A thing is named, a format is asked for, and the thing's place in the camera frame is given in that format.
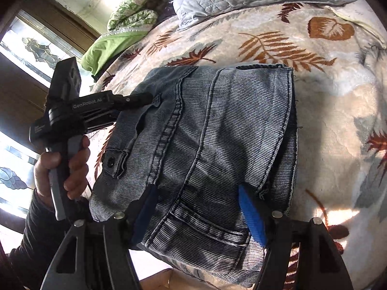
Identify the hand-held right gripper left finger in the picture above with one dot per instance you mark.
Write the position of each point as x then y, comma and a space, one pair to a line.
145, 214

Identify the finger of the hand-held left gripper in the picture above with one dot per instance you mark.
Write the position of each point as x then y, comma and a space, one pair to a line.
137, 99

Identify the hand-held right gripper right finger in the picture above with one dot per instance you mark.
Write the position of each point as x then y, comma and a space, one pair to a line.
252, 217

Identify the blue denim pants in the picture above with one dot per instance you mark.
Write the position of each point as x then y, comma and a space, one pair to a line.
205, 145

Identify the person's left forearm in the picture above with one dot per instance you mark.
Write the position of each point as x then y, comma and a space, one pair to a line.
33, 241

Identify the person's left hand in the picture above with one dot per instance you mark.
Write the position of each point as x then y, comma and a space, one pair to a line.
75, 169

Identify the lime green cloth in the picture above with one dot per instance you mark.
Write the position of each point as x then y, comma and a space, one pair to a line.
105, 50

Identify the stained glass window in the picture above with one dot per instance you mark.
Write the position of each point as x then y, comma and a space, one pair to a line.
36, 51
15, 175

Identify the green white patterned blanket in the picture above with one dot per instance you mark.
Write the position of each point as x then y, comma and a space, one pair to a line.
136, 9

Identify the dark purple cloth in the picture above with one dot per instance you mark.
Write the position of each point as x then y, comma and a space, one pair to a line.
166, 12

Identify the leaf print fleece blanket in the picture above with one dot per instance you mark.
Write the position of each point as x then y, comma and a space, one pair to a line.
338, 111

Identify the cream white sheet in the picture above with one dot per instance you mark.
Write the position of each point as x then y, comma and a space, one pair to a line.
362, 21

